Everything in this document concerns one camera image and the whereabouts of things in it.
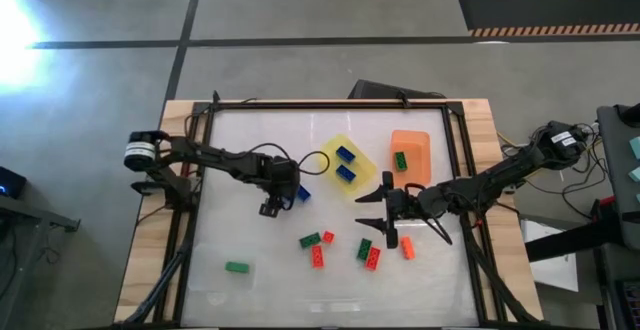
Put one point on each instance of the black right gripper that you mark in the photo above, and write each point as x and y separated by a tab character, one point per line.
391	205

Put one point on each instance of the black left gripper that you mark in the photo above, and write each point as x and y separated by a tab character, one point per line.
286	177

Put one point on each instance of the green building block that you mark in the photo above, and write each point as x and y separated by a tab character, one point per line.
364	249
310	240
401	161
236	267

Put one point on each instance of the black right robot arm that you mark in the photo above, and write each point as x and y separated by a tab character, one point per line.
500	175

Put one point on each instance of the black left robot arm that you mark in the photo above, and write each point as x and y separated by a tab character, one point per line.
215	159

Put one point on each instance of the yellow translucent plastic bin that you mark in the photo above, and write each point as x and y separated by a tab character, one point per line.
365	167

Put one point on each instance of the small orange building block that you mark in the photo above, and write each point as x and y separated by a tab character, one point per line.
328	237

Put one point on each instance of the orange translucent plastic bin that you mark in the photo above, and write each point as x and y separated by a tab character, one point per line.
417	155

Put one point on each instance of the black box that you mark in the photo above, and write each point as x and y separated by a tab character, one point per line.
380	90

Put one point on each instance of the white table sheet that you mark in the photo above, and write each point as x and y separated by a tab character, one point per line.
250	295

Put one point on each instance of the white paper sheet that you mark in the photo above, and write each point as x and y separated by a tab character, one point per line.
555	270

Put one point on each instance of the black beam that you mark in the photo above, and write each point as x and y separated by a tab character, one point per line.
570	242

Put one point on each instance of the red and black clamp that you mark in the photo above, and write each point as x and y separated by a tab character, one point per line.
602	207

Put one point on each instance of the grey cart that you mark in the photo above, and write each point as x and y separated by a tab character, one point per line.
617	180

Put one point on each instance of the grey side table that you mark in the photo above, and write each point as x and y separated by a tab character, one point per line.
30	210

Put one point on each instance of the teal block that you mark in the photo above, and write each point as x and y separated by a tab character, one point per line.
636	175
636	147

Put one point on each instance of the black hazard-striped floor mat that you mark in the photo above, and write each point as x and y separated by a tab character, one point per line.
545	7

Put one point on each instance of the black device with blue light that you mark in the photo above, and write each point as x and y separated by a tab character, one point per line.
11	184

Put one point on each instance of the black aluminium frame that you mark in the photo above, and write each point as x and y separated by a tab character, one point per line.
300	105

